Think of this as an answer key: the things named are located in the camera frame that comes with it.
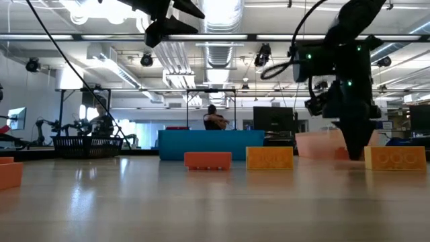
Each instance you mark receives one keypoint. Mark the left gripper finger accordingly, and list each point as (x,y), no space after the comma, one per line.
(188,8)
(168,31)

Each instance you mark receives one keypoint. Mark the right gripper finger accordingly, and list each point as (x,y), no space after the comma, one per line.
(354,138)

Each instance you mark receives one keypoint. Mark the amber toy brick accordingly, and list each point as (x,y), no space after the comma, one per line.
(395,158)

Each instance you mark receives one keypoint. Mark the yellow toy brick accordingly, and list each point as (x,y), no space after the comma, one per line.
(268,158)

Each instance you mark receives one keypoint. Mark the coral red toy brick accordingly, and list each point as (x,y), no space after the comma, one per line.
(10,174)
(207,160)

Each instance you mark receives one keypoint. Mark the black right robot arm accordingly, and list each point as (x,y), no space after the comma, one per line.
(352,20)

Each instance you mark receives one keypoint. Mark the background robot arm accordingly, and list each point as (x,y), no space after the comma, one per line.
(40,131)

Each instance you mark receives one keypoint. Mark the black ceiling spotlight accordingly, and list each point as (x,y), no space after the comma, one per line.
(384,61)
(263,54)
(146,60)
(32,65)

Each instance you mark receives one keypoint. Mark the translucent pink plastic bin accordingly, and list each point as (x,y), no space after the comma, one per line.
(315,144)

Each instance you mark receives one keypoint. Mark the blue object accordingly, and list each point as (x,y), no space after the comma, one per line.
(398,142)

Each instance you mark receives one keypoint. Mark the dark computer monitor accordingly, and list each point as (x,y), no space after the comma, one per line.
(420,117)

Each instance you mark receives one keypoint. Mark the black monitor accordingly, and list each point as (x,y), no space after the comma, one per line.
(272,119)

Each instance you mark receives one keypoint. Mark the red flat object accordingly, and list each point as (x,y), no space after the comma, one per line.
(177,128)

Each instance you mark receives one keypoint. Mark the person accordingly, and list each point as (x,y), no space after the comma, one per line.
(213,122)
(102,124)

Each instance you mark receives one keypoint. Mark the blue plastic bin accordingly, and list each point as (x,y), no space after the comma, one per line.
(208,141)

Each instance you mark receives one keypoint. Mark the black mesh basket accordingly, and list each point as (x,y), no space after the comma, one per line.
(87,148)

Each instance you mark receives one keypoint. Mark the lit computer monitor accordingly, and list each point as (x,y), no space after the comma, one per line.
(16,117)

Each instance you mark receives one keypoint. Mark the silver ventilation duct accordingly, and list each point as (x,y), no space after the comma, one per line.
(220,20)

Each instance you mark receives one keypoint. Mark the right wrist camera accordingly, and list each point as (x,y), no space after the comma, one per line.
(315,105)

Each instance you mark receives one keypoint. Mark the black background rig frame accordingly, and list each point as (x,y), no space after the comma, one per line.
(187,111)
(61,111)

